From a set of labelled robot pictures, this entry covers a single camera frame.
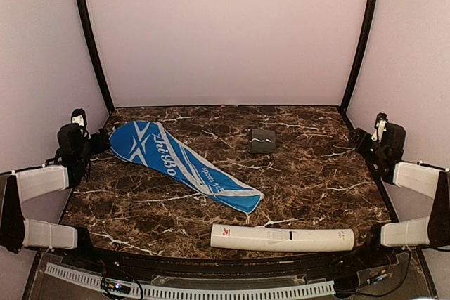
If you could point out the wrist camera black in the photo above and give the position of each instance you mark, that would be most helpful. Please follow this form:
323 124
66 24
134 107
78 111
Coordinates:
71 139
394 137

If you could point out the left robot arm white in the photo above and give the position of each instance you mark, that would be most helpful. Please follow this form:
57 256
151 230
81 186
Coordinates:
65 170

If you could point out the blue racket cover bag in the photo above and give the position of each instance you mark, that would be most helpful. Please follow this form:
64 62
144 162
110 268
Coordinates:
151 145

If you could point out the white slotted cable duct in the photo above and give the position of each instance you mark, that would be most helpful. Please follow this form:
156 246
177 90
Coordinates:
182 288

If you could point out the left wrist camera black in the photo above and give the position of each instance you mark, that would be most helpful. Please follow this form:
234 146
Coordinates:
71 139

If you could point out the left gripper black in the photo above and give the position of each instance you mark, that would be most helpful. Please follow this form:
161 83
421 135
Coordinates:
100 147

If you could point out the grey tube cap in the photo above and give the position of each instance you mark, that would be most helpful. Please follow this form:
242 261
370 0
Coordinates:
262 141

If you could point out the white shuttlecock tube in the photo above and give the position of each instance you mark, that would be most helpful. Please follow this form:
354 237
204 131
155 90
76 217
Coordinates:
281 240

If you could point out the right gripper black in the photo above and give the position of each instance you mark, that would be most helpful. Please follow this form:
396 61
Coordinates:
358 133

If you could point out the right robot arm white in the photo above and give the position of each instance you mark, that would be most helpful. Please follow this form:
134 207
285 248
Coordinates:
431 231

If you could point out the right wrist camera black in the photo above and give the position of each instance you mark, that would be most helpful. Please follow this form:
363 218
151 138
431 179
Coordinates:
394 137

